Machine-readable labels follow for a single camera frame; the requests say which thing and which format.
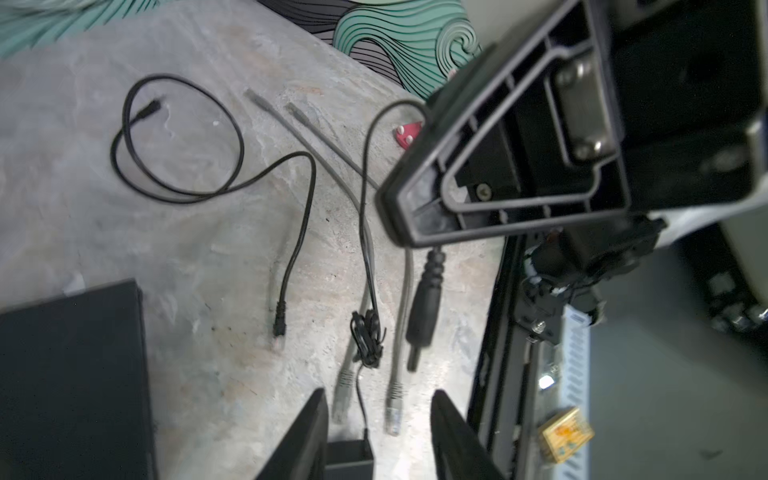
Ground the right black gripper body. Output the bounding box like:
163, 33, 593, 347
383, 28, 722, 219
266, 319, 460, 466
605, 0, 767, 212

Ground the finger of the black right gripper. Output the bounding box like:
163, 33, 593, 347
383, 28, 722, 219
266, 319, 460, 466
376, 1, 631, 248

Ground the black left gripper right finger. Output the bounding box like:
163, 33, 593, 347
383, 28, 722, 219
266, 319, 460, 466
430, 390, 503, 480

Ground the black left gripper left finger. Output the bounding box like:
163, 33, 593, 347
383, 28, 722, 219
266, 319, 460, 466
256, 388, 329, 480

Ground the black power adapter with plug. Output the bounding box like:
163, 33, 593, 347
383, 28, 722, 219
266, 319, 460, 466
323, 98, 448, 480

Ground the yellow tag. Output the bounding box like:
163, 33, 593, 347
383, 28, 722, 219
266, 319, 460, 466
538, 407, 595, 464

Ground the pink toy with white bunny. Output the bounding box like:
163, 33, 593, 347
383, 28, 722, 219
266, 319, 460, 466
393, 121, 423, 150

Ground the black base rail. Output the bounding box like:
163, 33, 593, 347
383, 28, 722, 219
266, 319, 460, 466
466, 235, 528, 479

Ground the grey ethernet cable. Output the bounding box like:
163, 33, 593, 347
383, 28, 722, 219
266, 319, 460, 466
244, 88, 415, 437

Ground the black looped usb cable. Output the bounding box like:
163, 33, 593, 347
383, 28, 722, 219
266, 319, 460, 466
110, 73, 318, 338

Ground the white slotted cable duct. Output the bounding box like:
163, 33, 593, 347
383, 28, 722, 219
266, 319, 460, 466
553, 305, 592, 480

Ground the large black switch box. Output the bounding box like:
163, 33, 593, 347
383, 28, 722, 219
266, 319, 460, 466
1, 280, 158, 479

